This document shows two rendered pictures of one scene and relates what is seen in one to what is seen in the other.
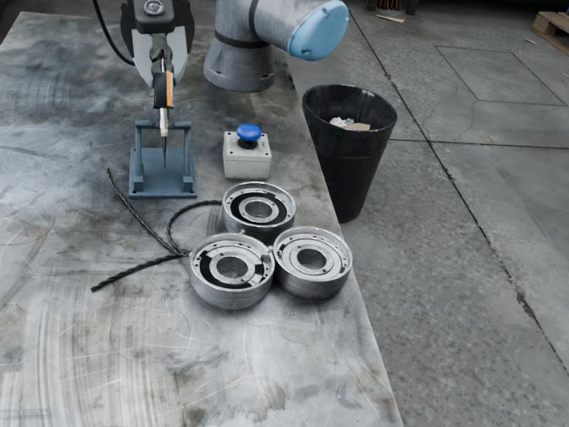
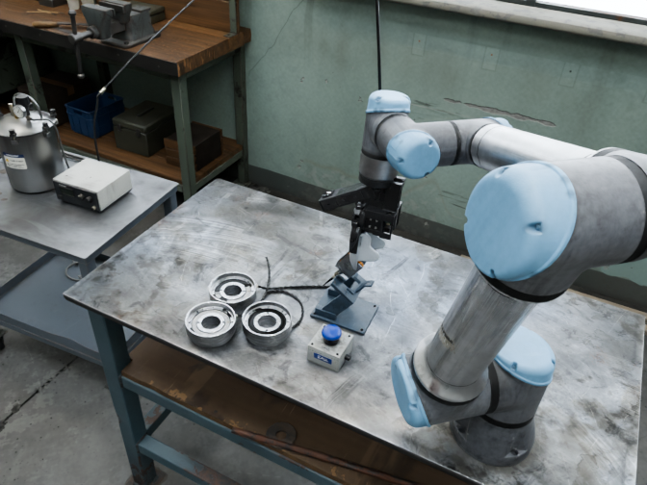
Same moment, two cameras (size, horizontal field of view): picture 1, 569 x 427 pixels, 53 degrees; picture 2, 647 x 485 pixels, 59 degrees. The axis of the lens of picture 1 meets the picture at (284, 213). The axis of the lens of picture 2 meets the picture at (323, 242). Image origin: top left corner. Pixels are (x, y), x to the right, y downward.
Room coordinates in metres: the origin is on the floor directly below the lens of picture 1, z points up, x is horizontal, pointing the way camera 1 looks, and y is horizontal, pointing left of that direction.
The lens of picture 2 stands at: (1.26, -0.56, 1.69)
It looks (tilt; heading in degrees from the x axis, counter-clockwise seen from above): 37 degrees down; 129
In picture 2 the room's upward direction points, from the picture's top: 4 degrees clockwise
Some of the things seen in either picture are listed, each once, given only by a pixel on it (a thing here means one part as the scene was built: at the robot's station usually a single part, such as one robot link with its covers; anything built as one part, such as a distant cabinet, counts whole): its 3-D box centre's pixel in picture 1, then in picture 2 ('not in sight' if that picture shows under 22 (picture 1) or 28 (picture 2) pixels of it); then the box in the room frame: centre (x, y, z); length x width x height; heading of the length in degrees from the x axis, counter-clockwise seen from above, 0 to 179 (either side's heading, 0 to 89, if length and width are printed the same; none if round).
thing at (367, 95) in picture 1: (338, 157); not in sight; (1.81, -0.16, 0.21); 0.34 x 0.34 x 0.43
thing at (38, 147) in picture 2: not in sight; (54, 146); (-0.37, 0.11, 0.83); 0.41 x 0.19 x 0.30; 18
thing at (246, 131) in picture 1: (247, 141); (330, 338); (0.78, 0.08, 0.85); 0.04 x 0.04 x 0.05
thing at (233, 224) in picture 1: (257, 213); (267, 324); (0.64, 0.04, 0.82); 0.10 x 0.10 x 0.04
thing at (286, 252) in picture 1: (310, 263); (211, 325); (0.56, -0.05, 0.82); 0.08 x 0.08 x 0.02
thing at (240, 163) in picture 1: (246, 152); (332, 347); (0.79, 0.08, 0.82); 0.08 x 0.07 x 0.05; 14
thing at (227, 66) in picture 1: (241, 52); (497, 412); (1.12, 0.15, 0.85); 0.15 x 0.15 x 0.10
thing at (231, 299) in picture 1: (231, 271); (232, 293); (0.52, 0.05, 0.82); 0.10 x 0.10 x 0.04
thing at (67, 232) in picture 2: not in sight; (75, 271); (-0.38, 0.08, 0.34); 0.67 x 0.46 x 0.68; 18
